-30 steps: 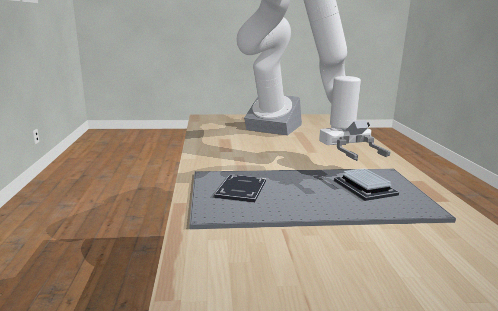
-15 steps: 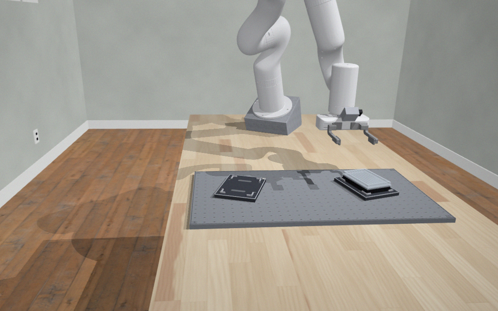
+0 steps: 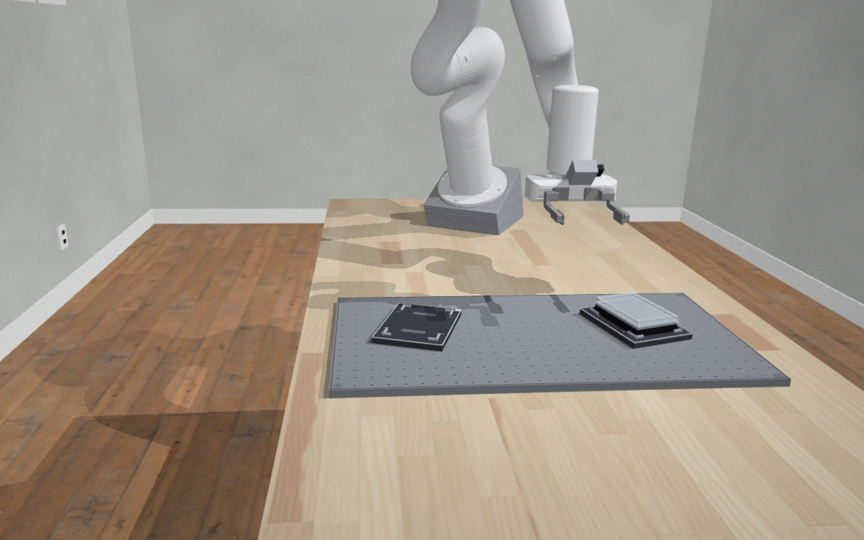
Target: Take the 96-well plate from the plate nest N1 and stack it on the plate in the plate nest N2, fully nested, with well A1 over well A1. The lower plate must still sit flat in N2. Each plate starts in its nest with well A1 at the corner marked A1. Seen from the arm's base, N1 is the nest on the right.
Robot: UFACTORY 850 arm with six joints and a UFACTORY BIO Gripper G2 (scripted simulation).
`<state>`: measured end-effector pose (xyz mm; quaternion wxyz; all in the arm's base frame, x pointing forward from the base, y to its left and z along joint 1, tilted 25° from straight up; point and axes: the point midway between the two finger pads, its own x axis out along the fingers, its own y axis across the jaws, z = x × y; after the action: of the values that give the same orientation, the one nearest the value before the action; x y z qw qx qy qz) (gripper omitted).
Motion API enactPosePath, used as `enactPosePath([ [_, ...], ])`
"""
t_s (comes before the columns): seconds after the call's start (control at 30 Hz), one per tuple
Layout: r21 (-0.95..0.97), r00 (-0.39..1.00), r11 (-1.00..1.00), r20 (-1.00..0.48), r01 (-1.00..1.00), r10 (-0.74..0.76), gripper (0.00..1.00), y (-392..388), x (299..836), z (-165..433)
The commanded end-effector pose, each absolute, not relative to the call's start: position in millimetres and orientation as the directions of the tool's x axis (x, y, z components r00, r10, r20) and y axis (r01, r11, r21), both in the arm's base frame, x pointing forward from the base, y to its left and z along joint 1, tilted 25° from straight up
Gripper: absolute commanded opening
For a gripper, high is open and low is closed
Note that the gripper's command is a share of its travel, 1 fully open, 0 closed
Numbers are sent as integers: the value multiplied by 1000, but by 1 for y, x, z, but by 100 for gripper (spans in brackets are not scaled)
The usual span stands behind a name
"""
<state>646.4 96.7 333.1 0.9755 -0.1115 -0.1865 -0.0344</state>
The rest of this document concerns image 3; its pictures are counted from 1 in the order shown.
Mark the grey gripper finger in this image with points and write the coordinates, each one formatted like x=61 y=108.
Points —
x=557 y=193
x=596 y=193

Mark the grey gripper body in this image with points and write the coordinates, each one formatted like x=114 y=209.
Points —
x=536 y=185

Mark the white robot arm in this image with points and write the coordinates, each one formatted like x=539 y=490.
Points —
x=453 y=55

